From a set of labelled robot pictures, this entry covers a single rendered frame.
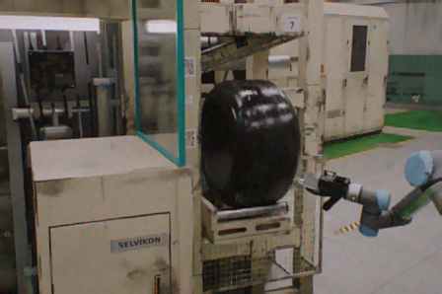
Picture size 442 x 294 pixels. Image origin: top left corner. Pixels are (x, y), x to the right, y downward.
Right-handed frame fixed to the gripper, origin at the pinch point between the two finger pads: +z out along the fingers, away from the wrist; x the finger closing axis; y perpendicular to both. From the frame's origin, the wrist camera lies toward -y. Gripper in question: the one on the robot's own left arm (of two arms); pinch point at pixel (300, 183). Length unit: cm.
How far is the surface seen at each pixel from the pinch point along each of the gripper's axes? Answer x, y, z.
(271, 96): -7.8, 33.6, 16.6
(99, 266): 96, 32, 20
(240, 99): 2.6, 35.3, 25.8
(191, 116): 13, 29, 43
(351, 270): -106, -148, -4
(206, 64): -31, 31, 61
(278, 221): 8.3, -16.7, 6.1
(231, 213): 20.8, -8.8, 22.1
